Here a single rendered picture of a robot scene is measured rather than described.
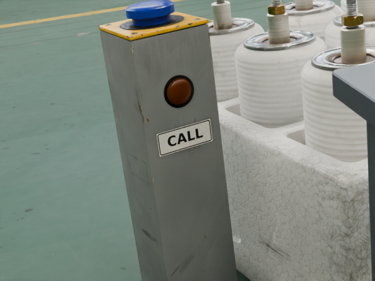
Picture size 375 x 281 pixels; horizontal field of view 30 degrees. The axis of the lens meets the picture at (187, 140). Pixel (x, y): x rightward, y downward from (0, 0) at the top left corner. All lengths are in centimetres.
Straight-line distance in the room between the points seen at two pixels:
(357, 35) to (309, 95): 7
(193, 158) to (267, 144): 10
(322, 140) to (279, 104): 9
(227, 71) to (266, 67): 11
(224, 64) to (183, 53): 24
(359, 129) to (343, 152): 3
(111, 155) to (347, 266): 66
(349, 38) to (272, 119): 13
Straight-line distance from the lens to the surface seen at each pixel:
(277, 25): 73
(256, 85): 71
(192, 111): 58
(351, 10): 64
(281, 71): 70
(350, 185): 58
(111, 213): 98
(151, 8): 56
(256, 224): 73
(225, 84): 81
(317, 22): 86
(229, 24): 83
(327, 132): 63
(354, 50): 64
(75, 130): 135
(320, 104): 63
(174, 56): 56
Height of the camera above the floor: 42
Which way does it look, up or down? 20 degrees down
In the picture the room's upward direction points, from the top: 8 degrees counter-clockwise
